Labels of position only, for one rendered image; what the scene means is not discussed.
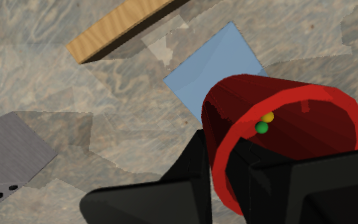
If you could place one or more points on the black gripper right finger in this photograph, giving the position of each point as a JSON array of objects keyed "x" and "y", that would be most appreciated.
[{"x": 270, "y": 187}]

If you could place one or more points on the green marble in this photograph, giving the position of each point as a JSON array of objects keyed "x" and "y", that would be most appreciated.
[{"x": 261, "y": 127}]

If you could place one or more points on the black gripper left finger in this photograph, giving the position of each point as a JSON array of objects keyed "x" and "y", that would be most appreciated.
[{"x": 181, "y": 196}]

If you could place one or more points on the wooden plank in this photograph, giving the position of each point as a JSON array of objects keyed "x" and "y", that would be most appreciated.
[{"x": 118, "y": 26}]

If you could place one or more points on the red cup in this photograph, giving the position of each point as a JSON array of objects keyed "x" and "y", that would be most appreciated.
[{"x": 310, "y": 120}]

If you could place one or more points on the yellow marble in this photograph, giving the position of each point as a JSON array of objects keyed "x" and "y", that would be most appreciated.
[{"x": 268, "y": 117}]

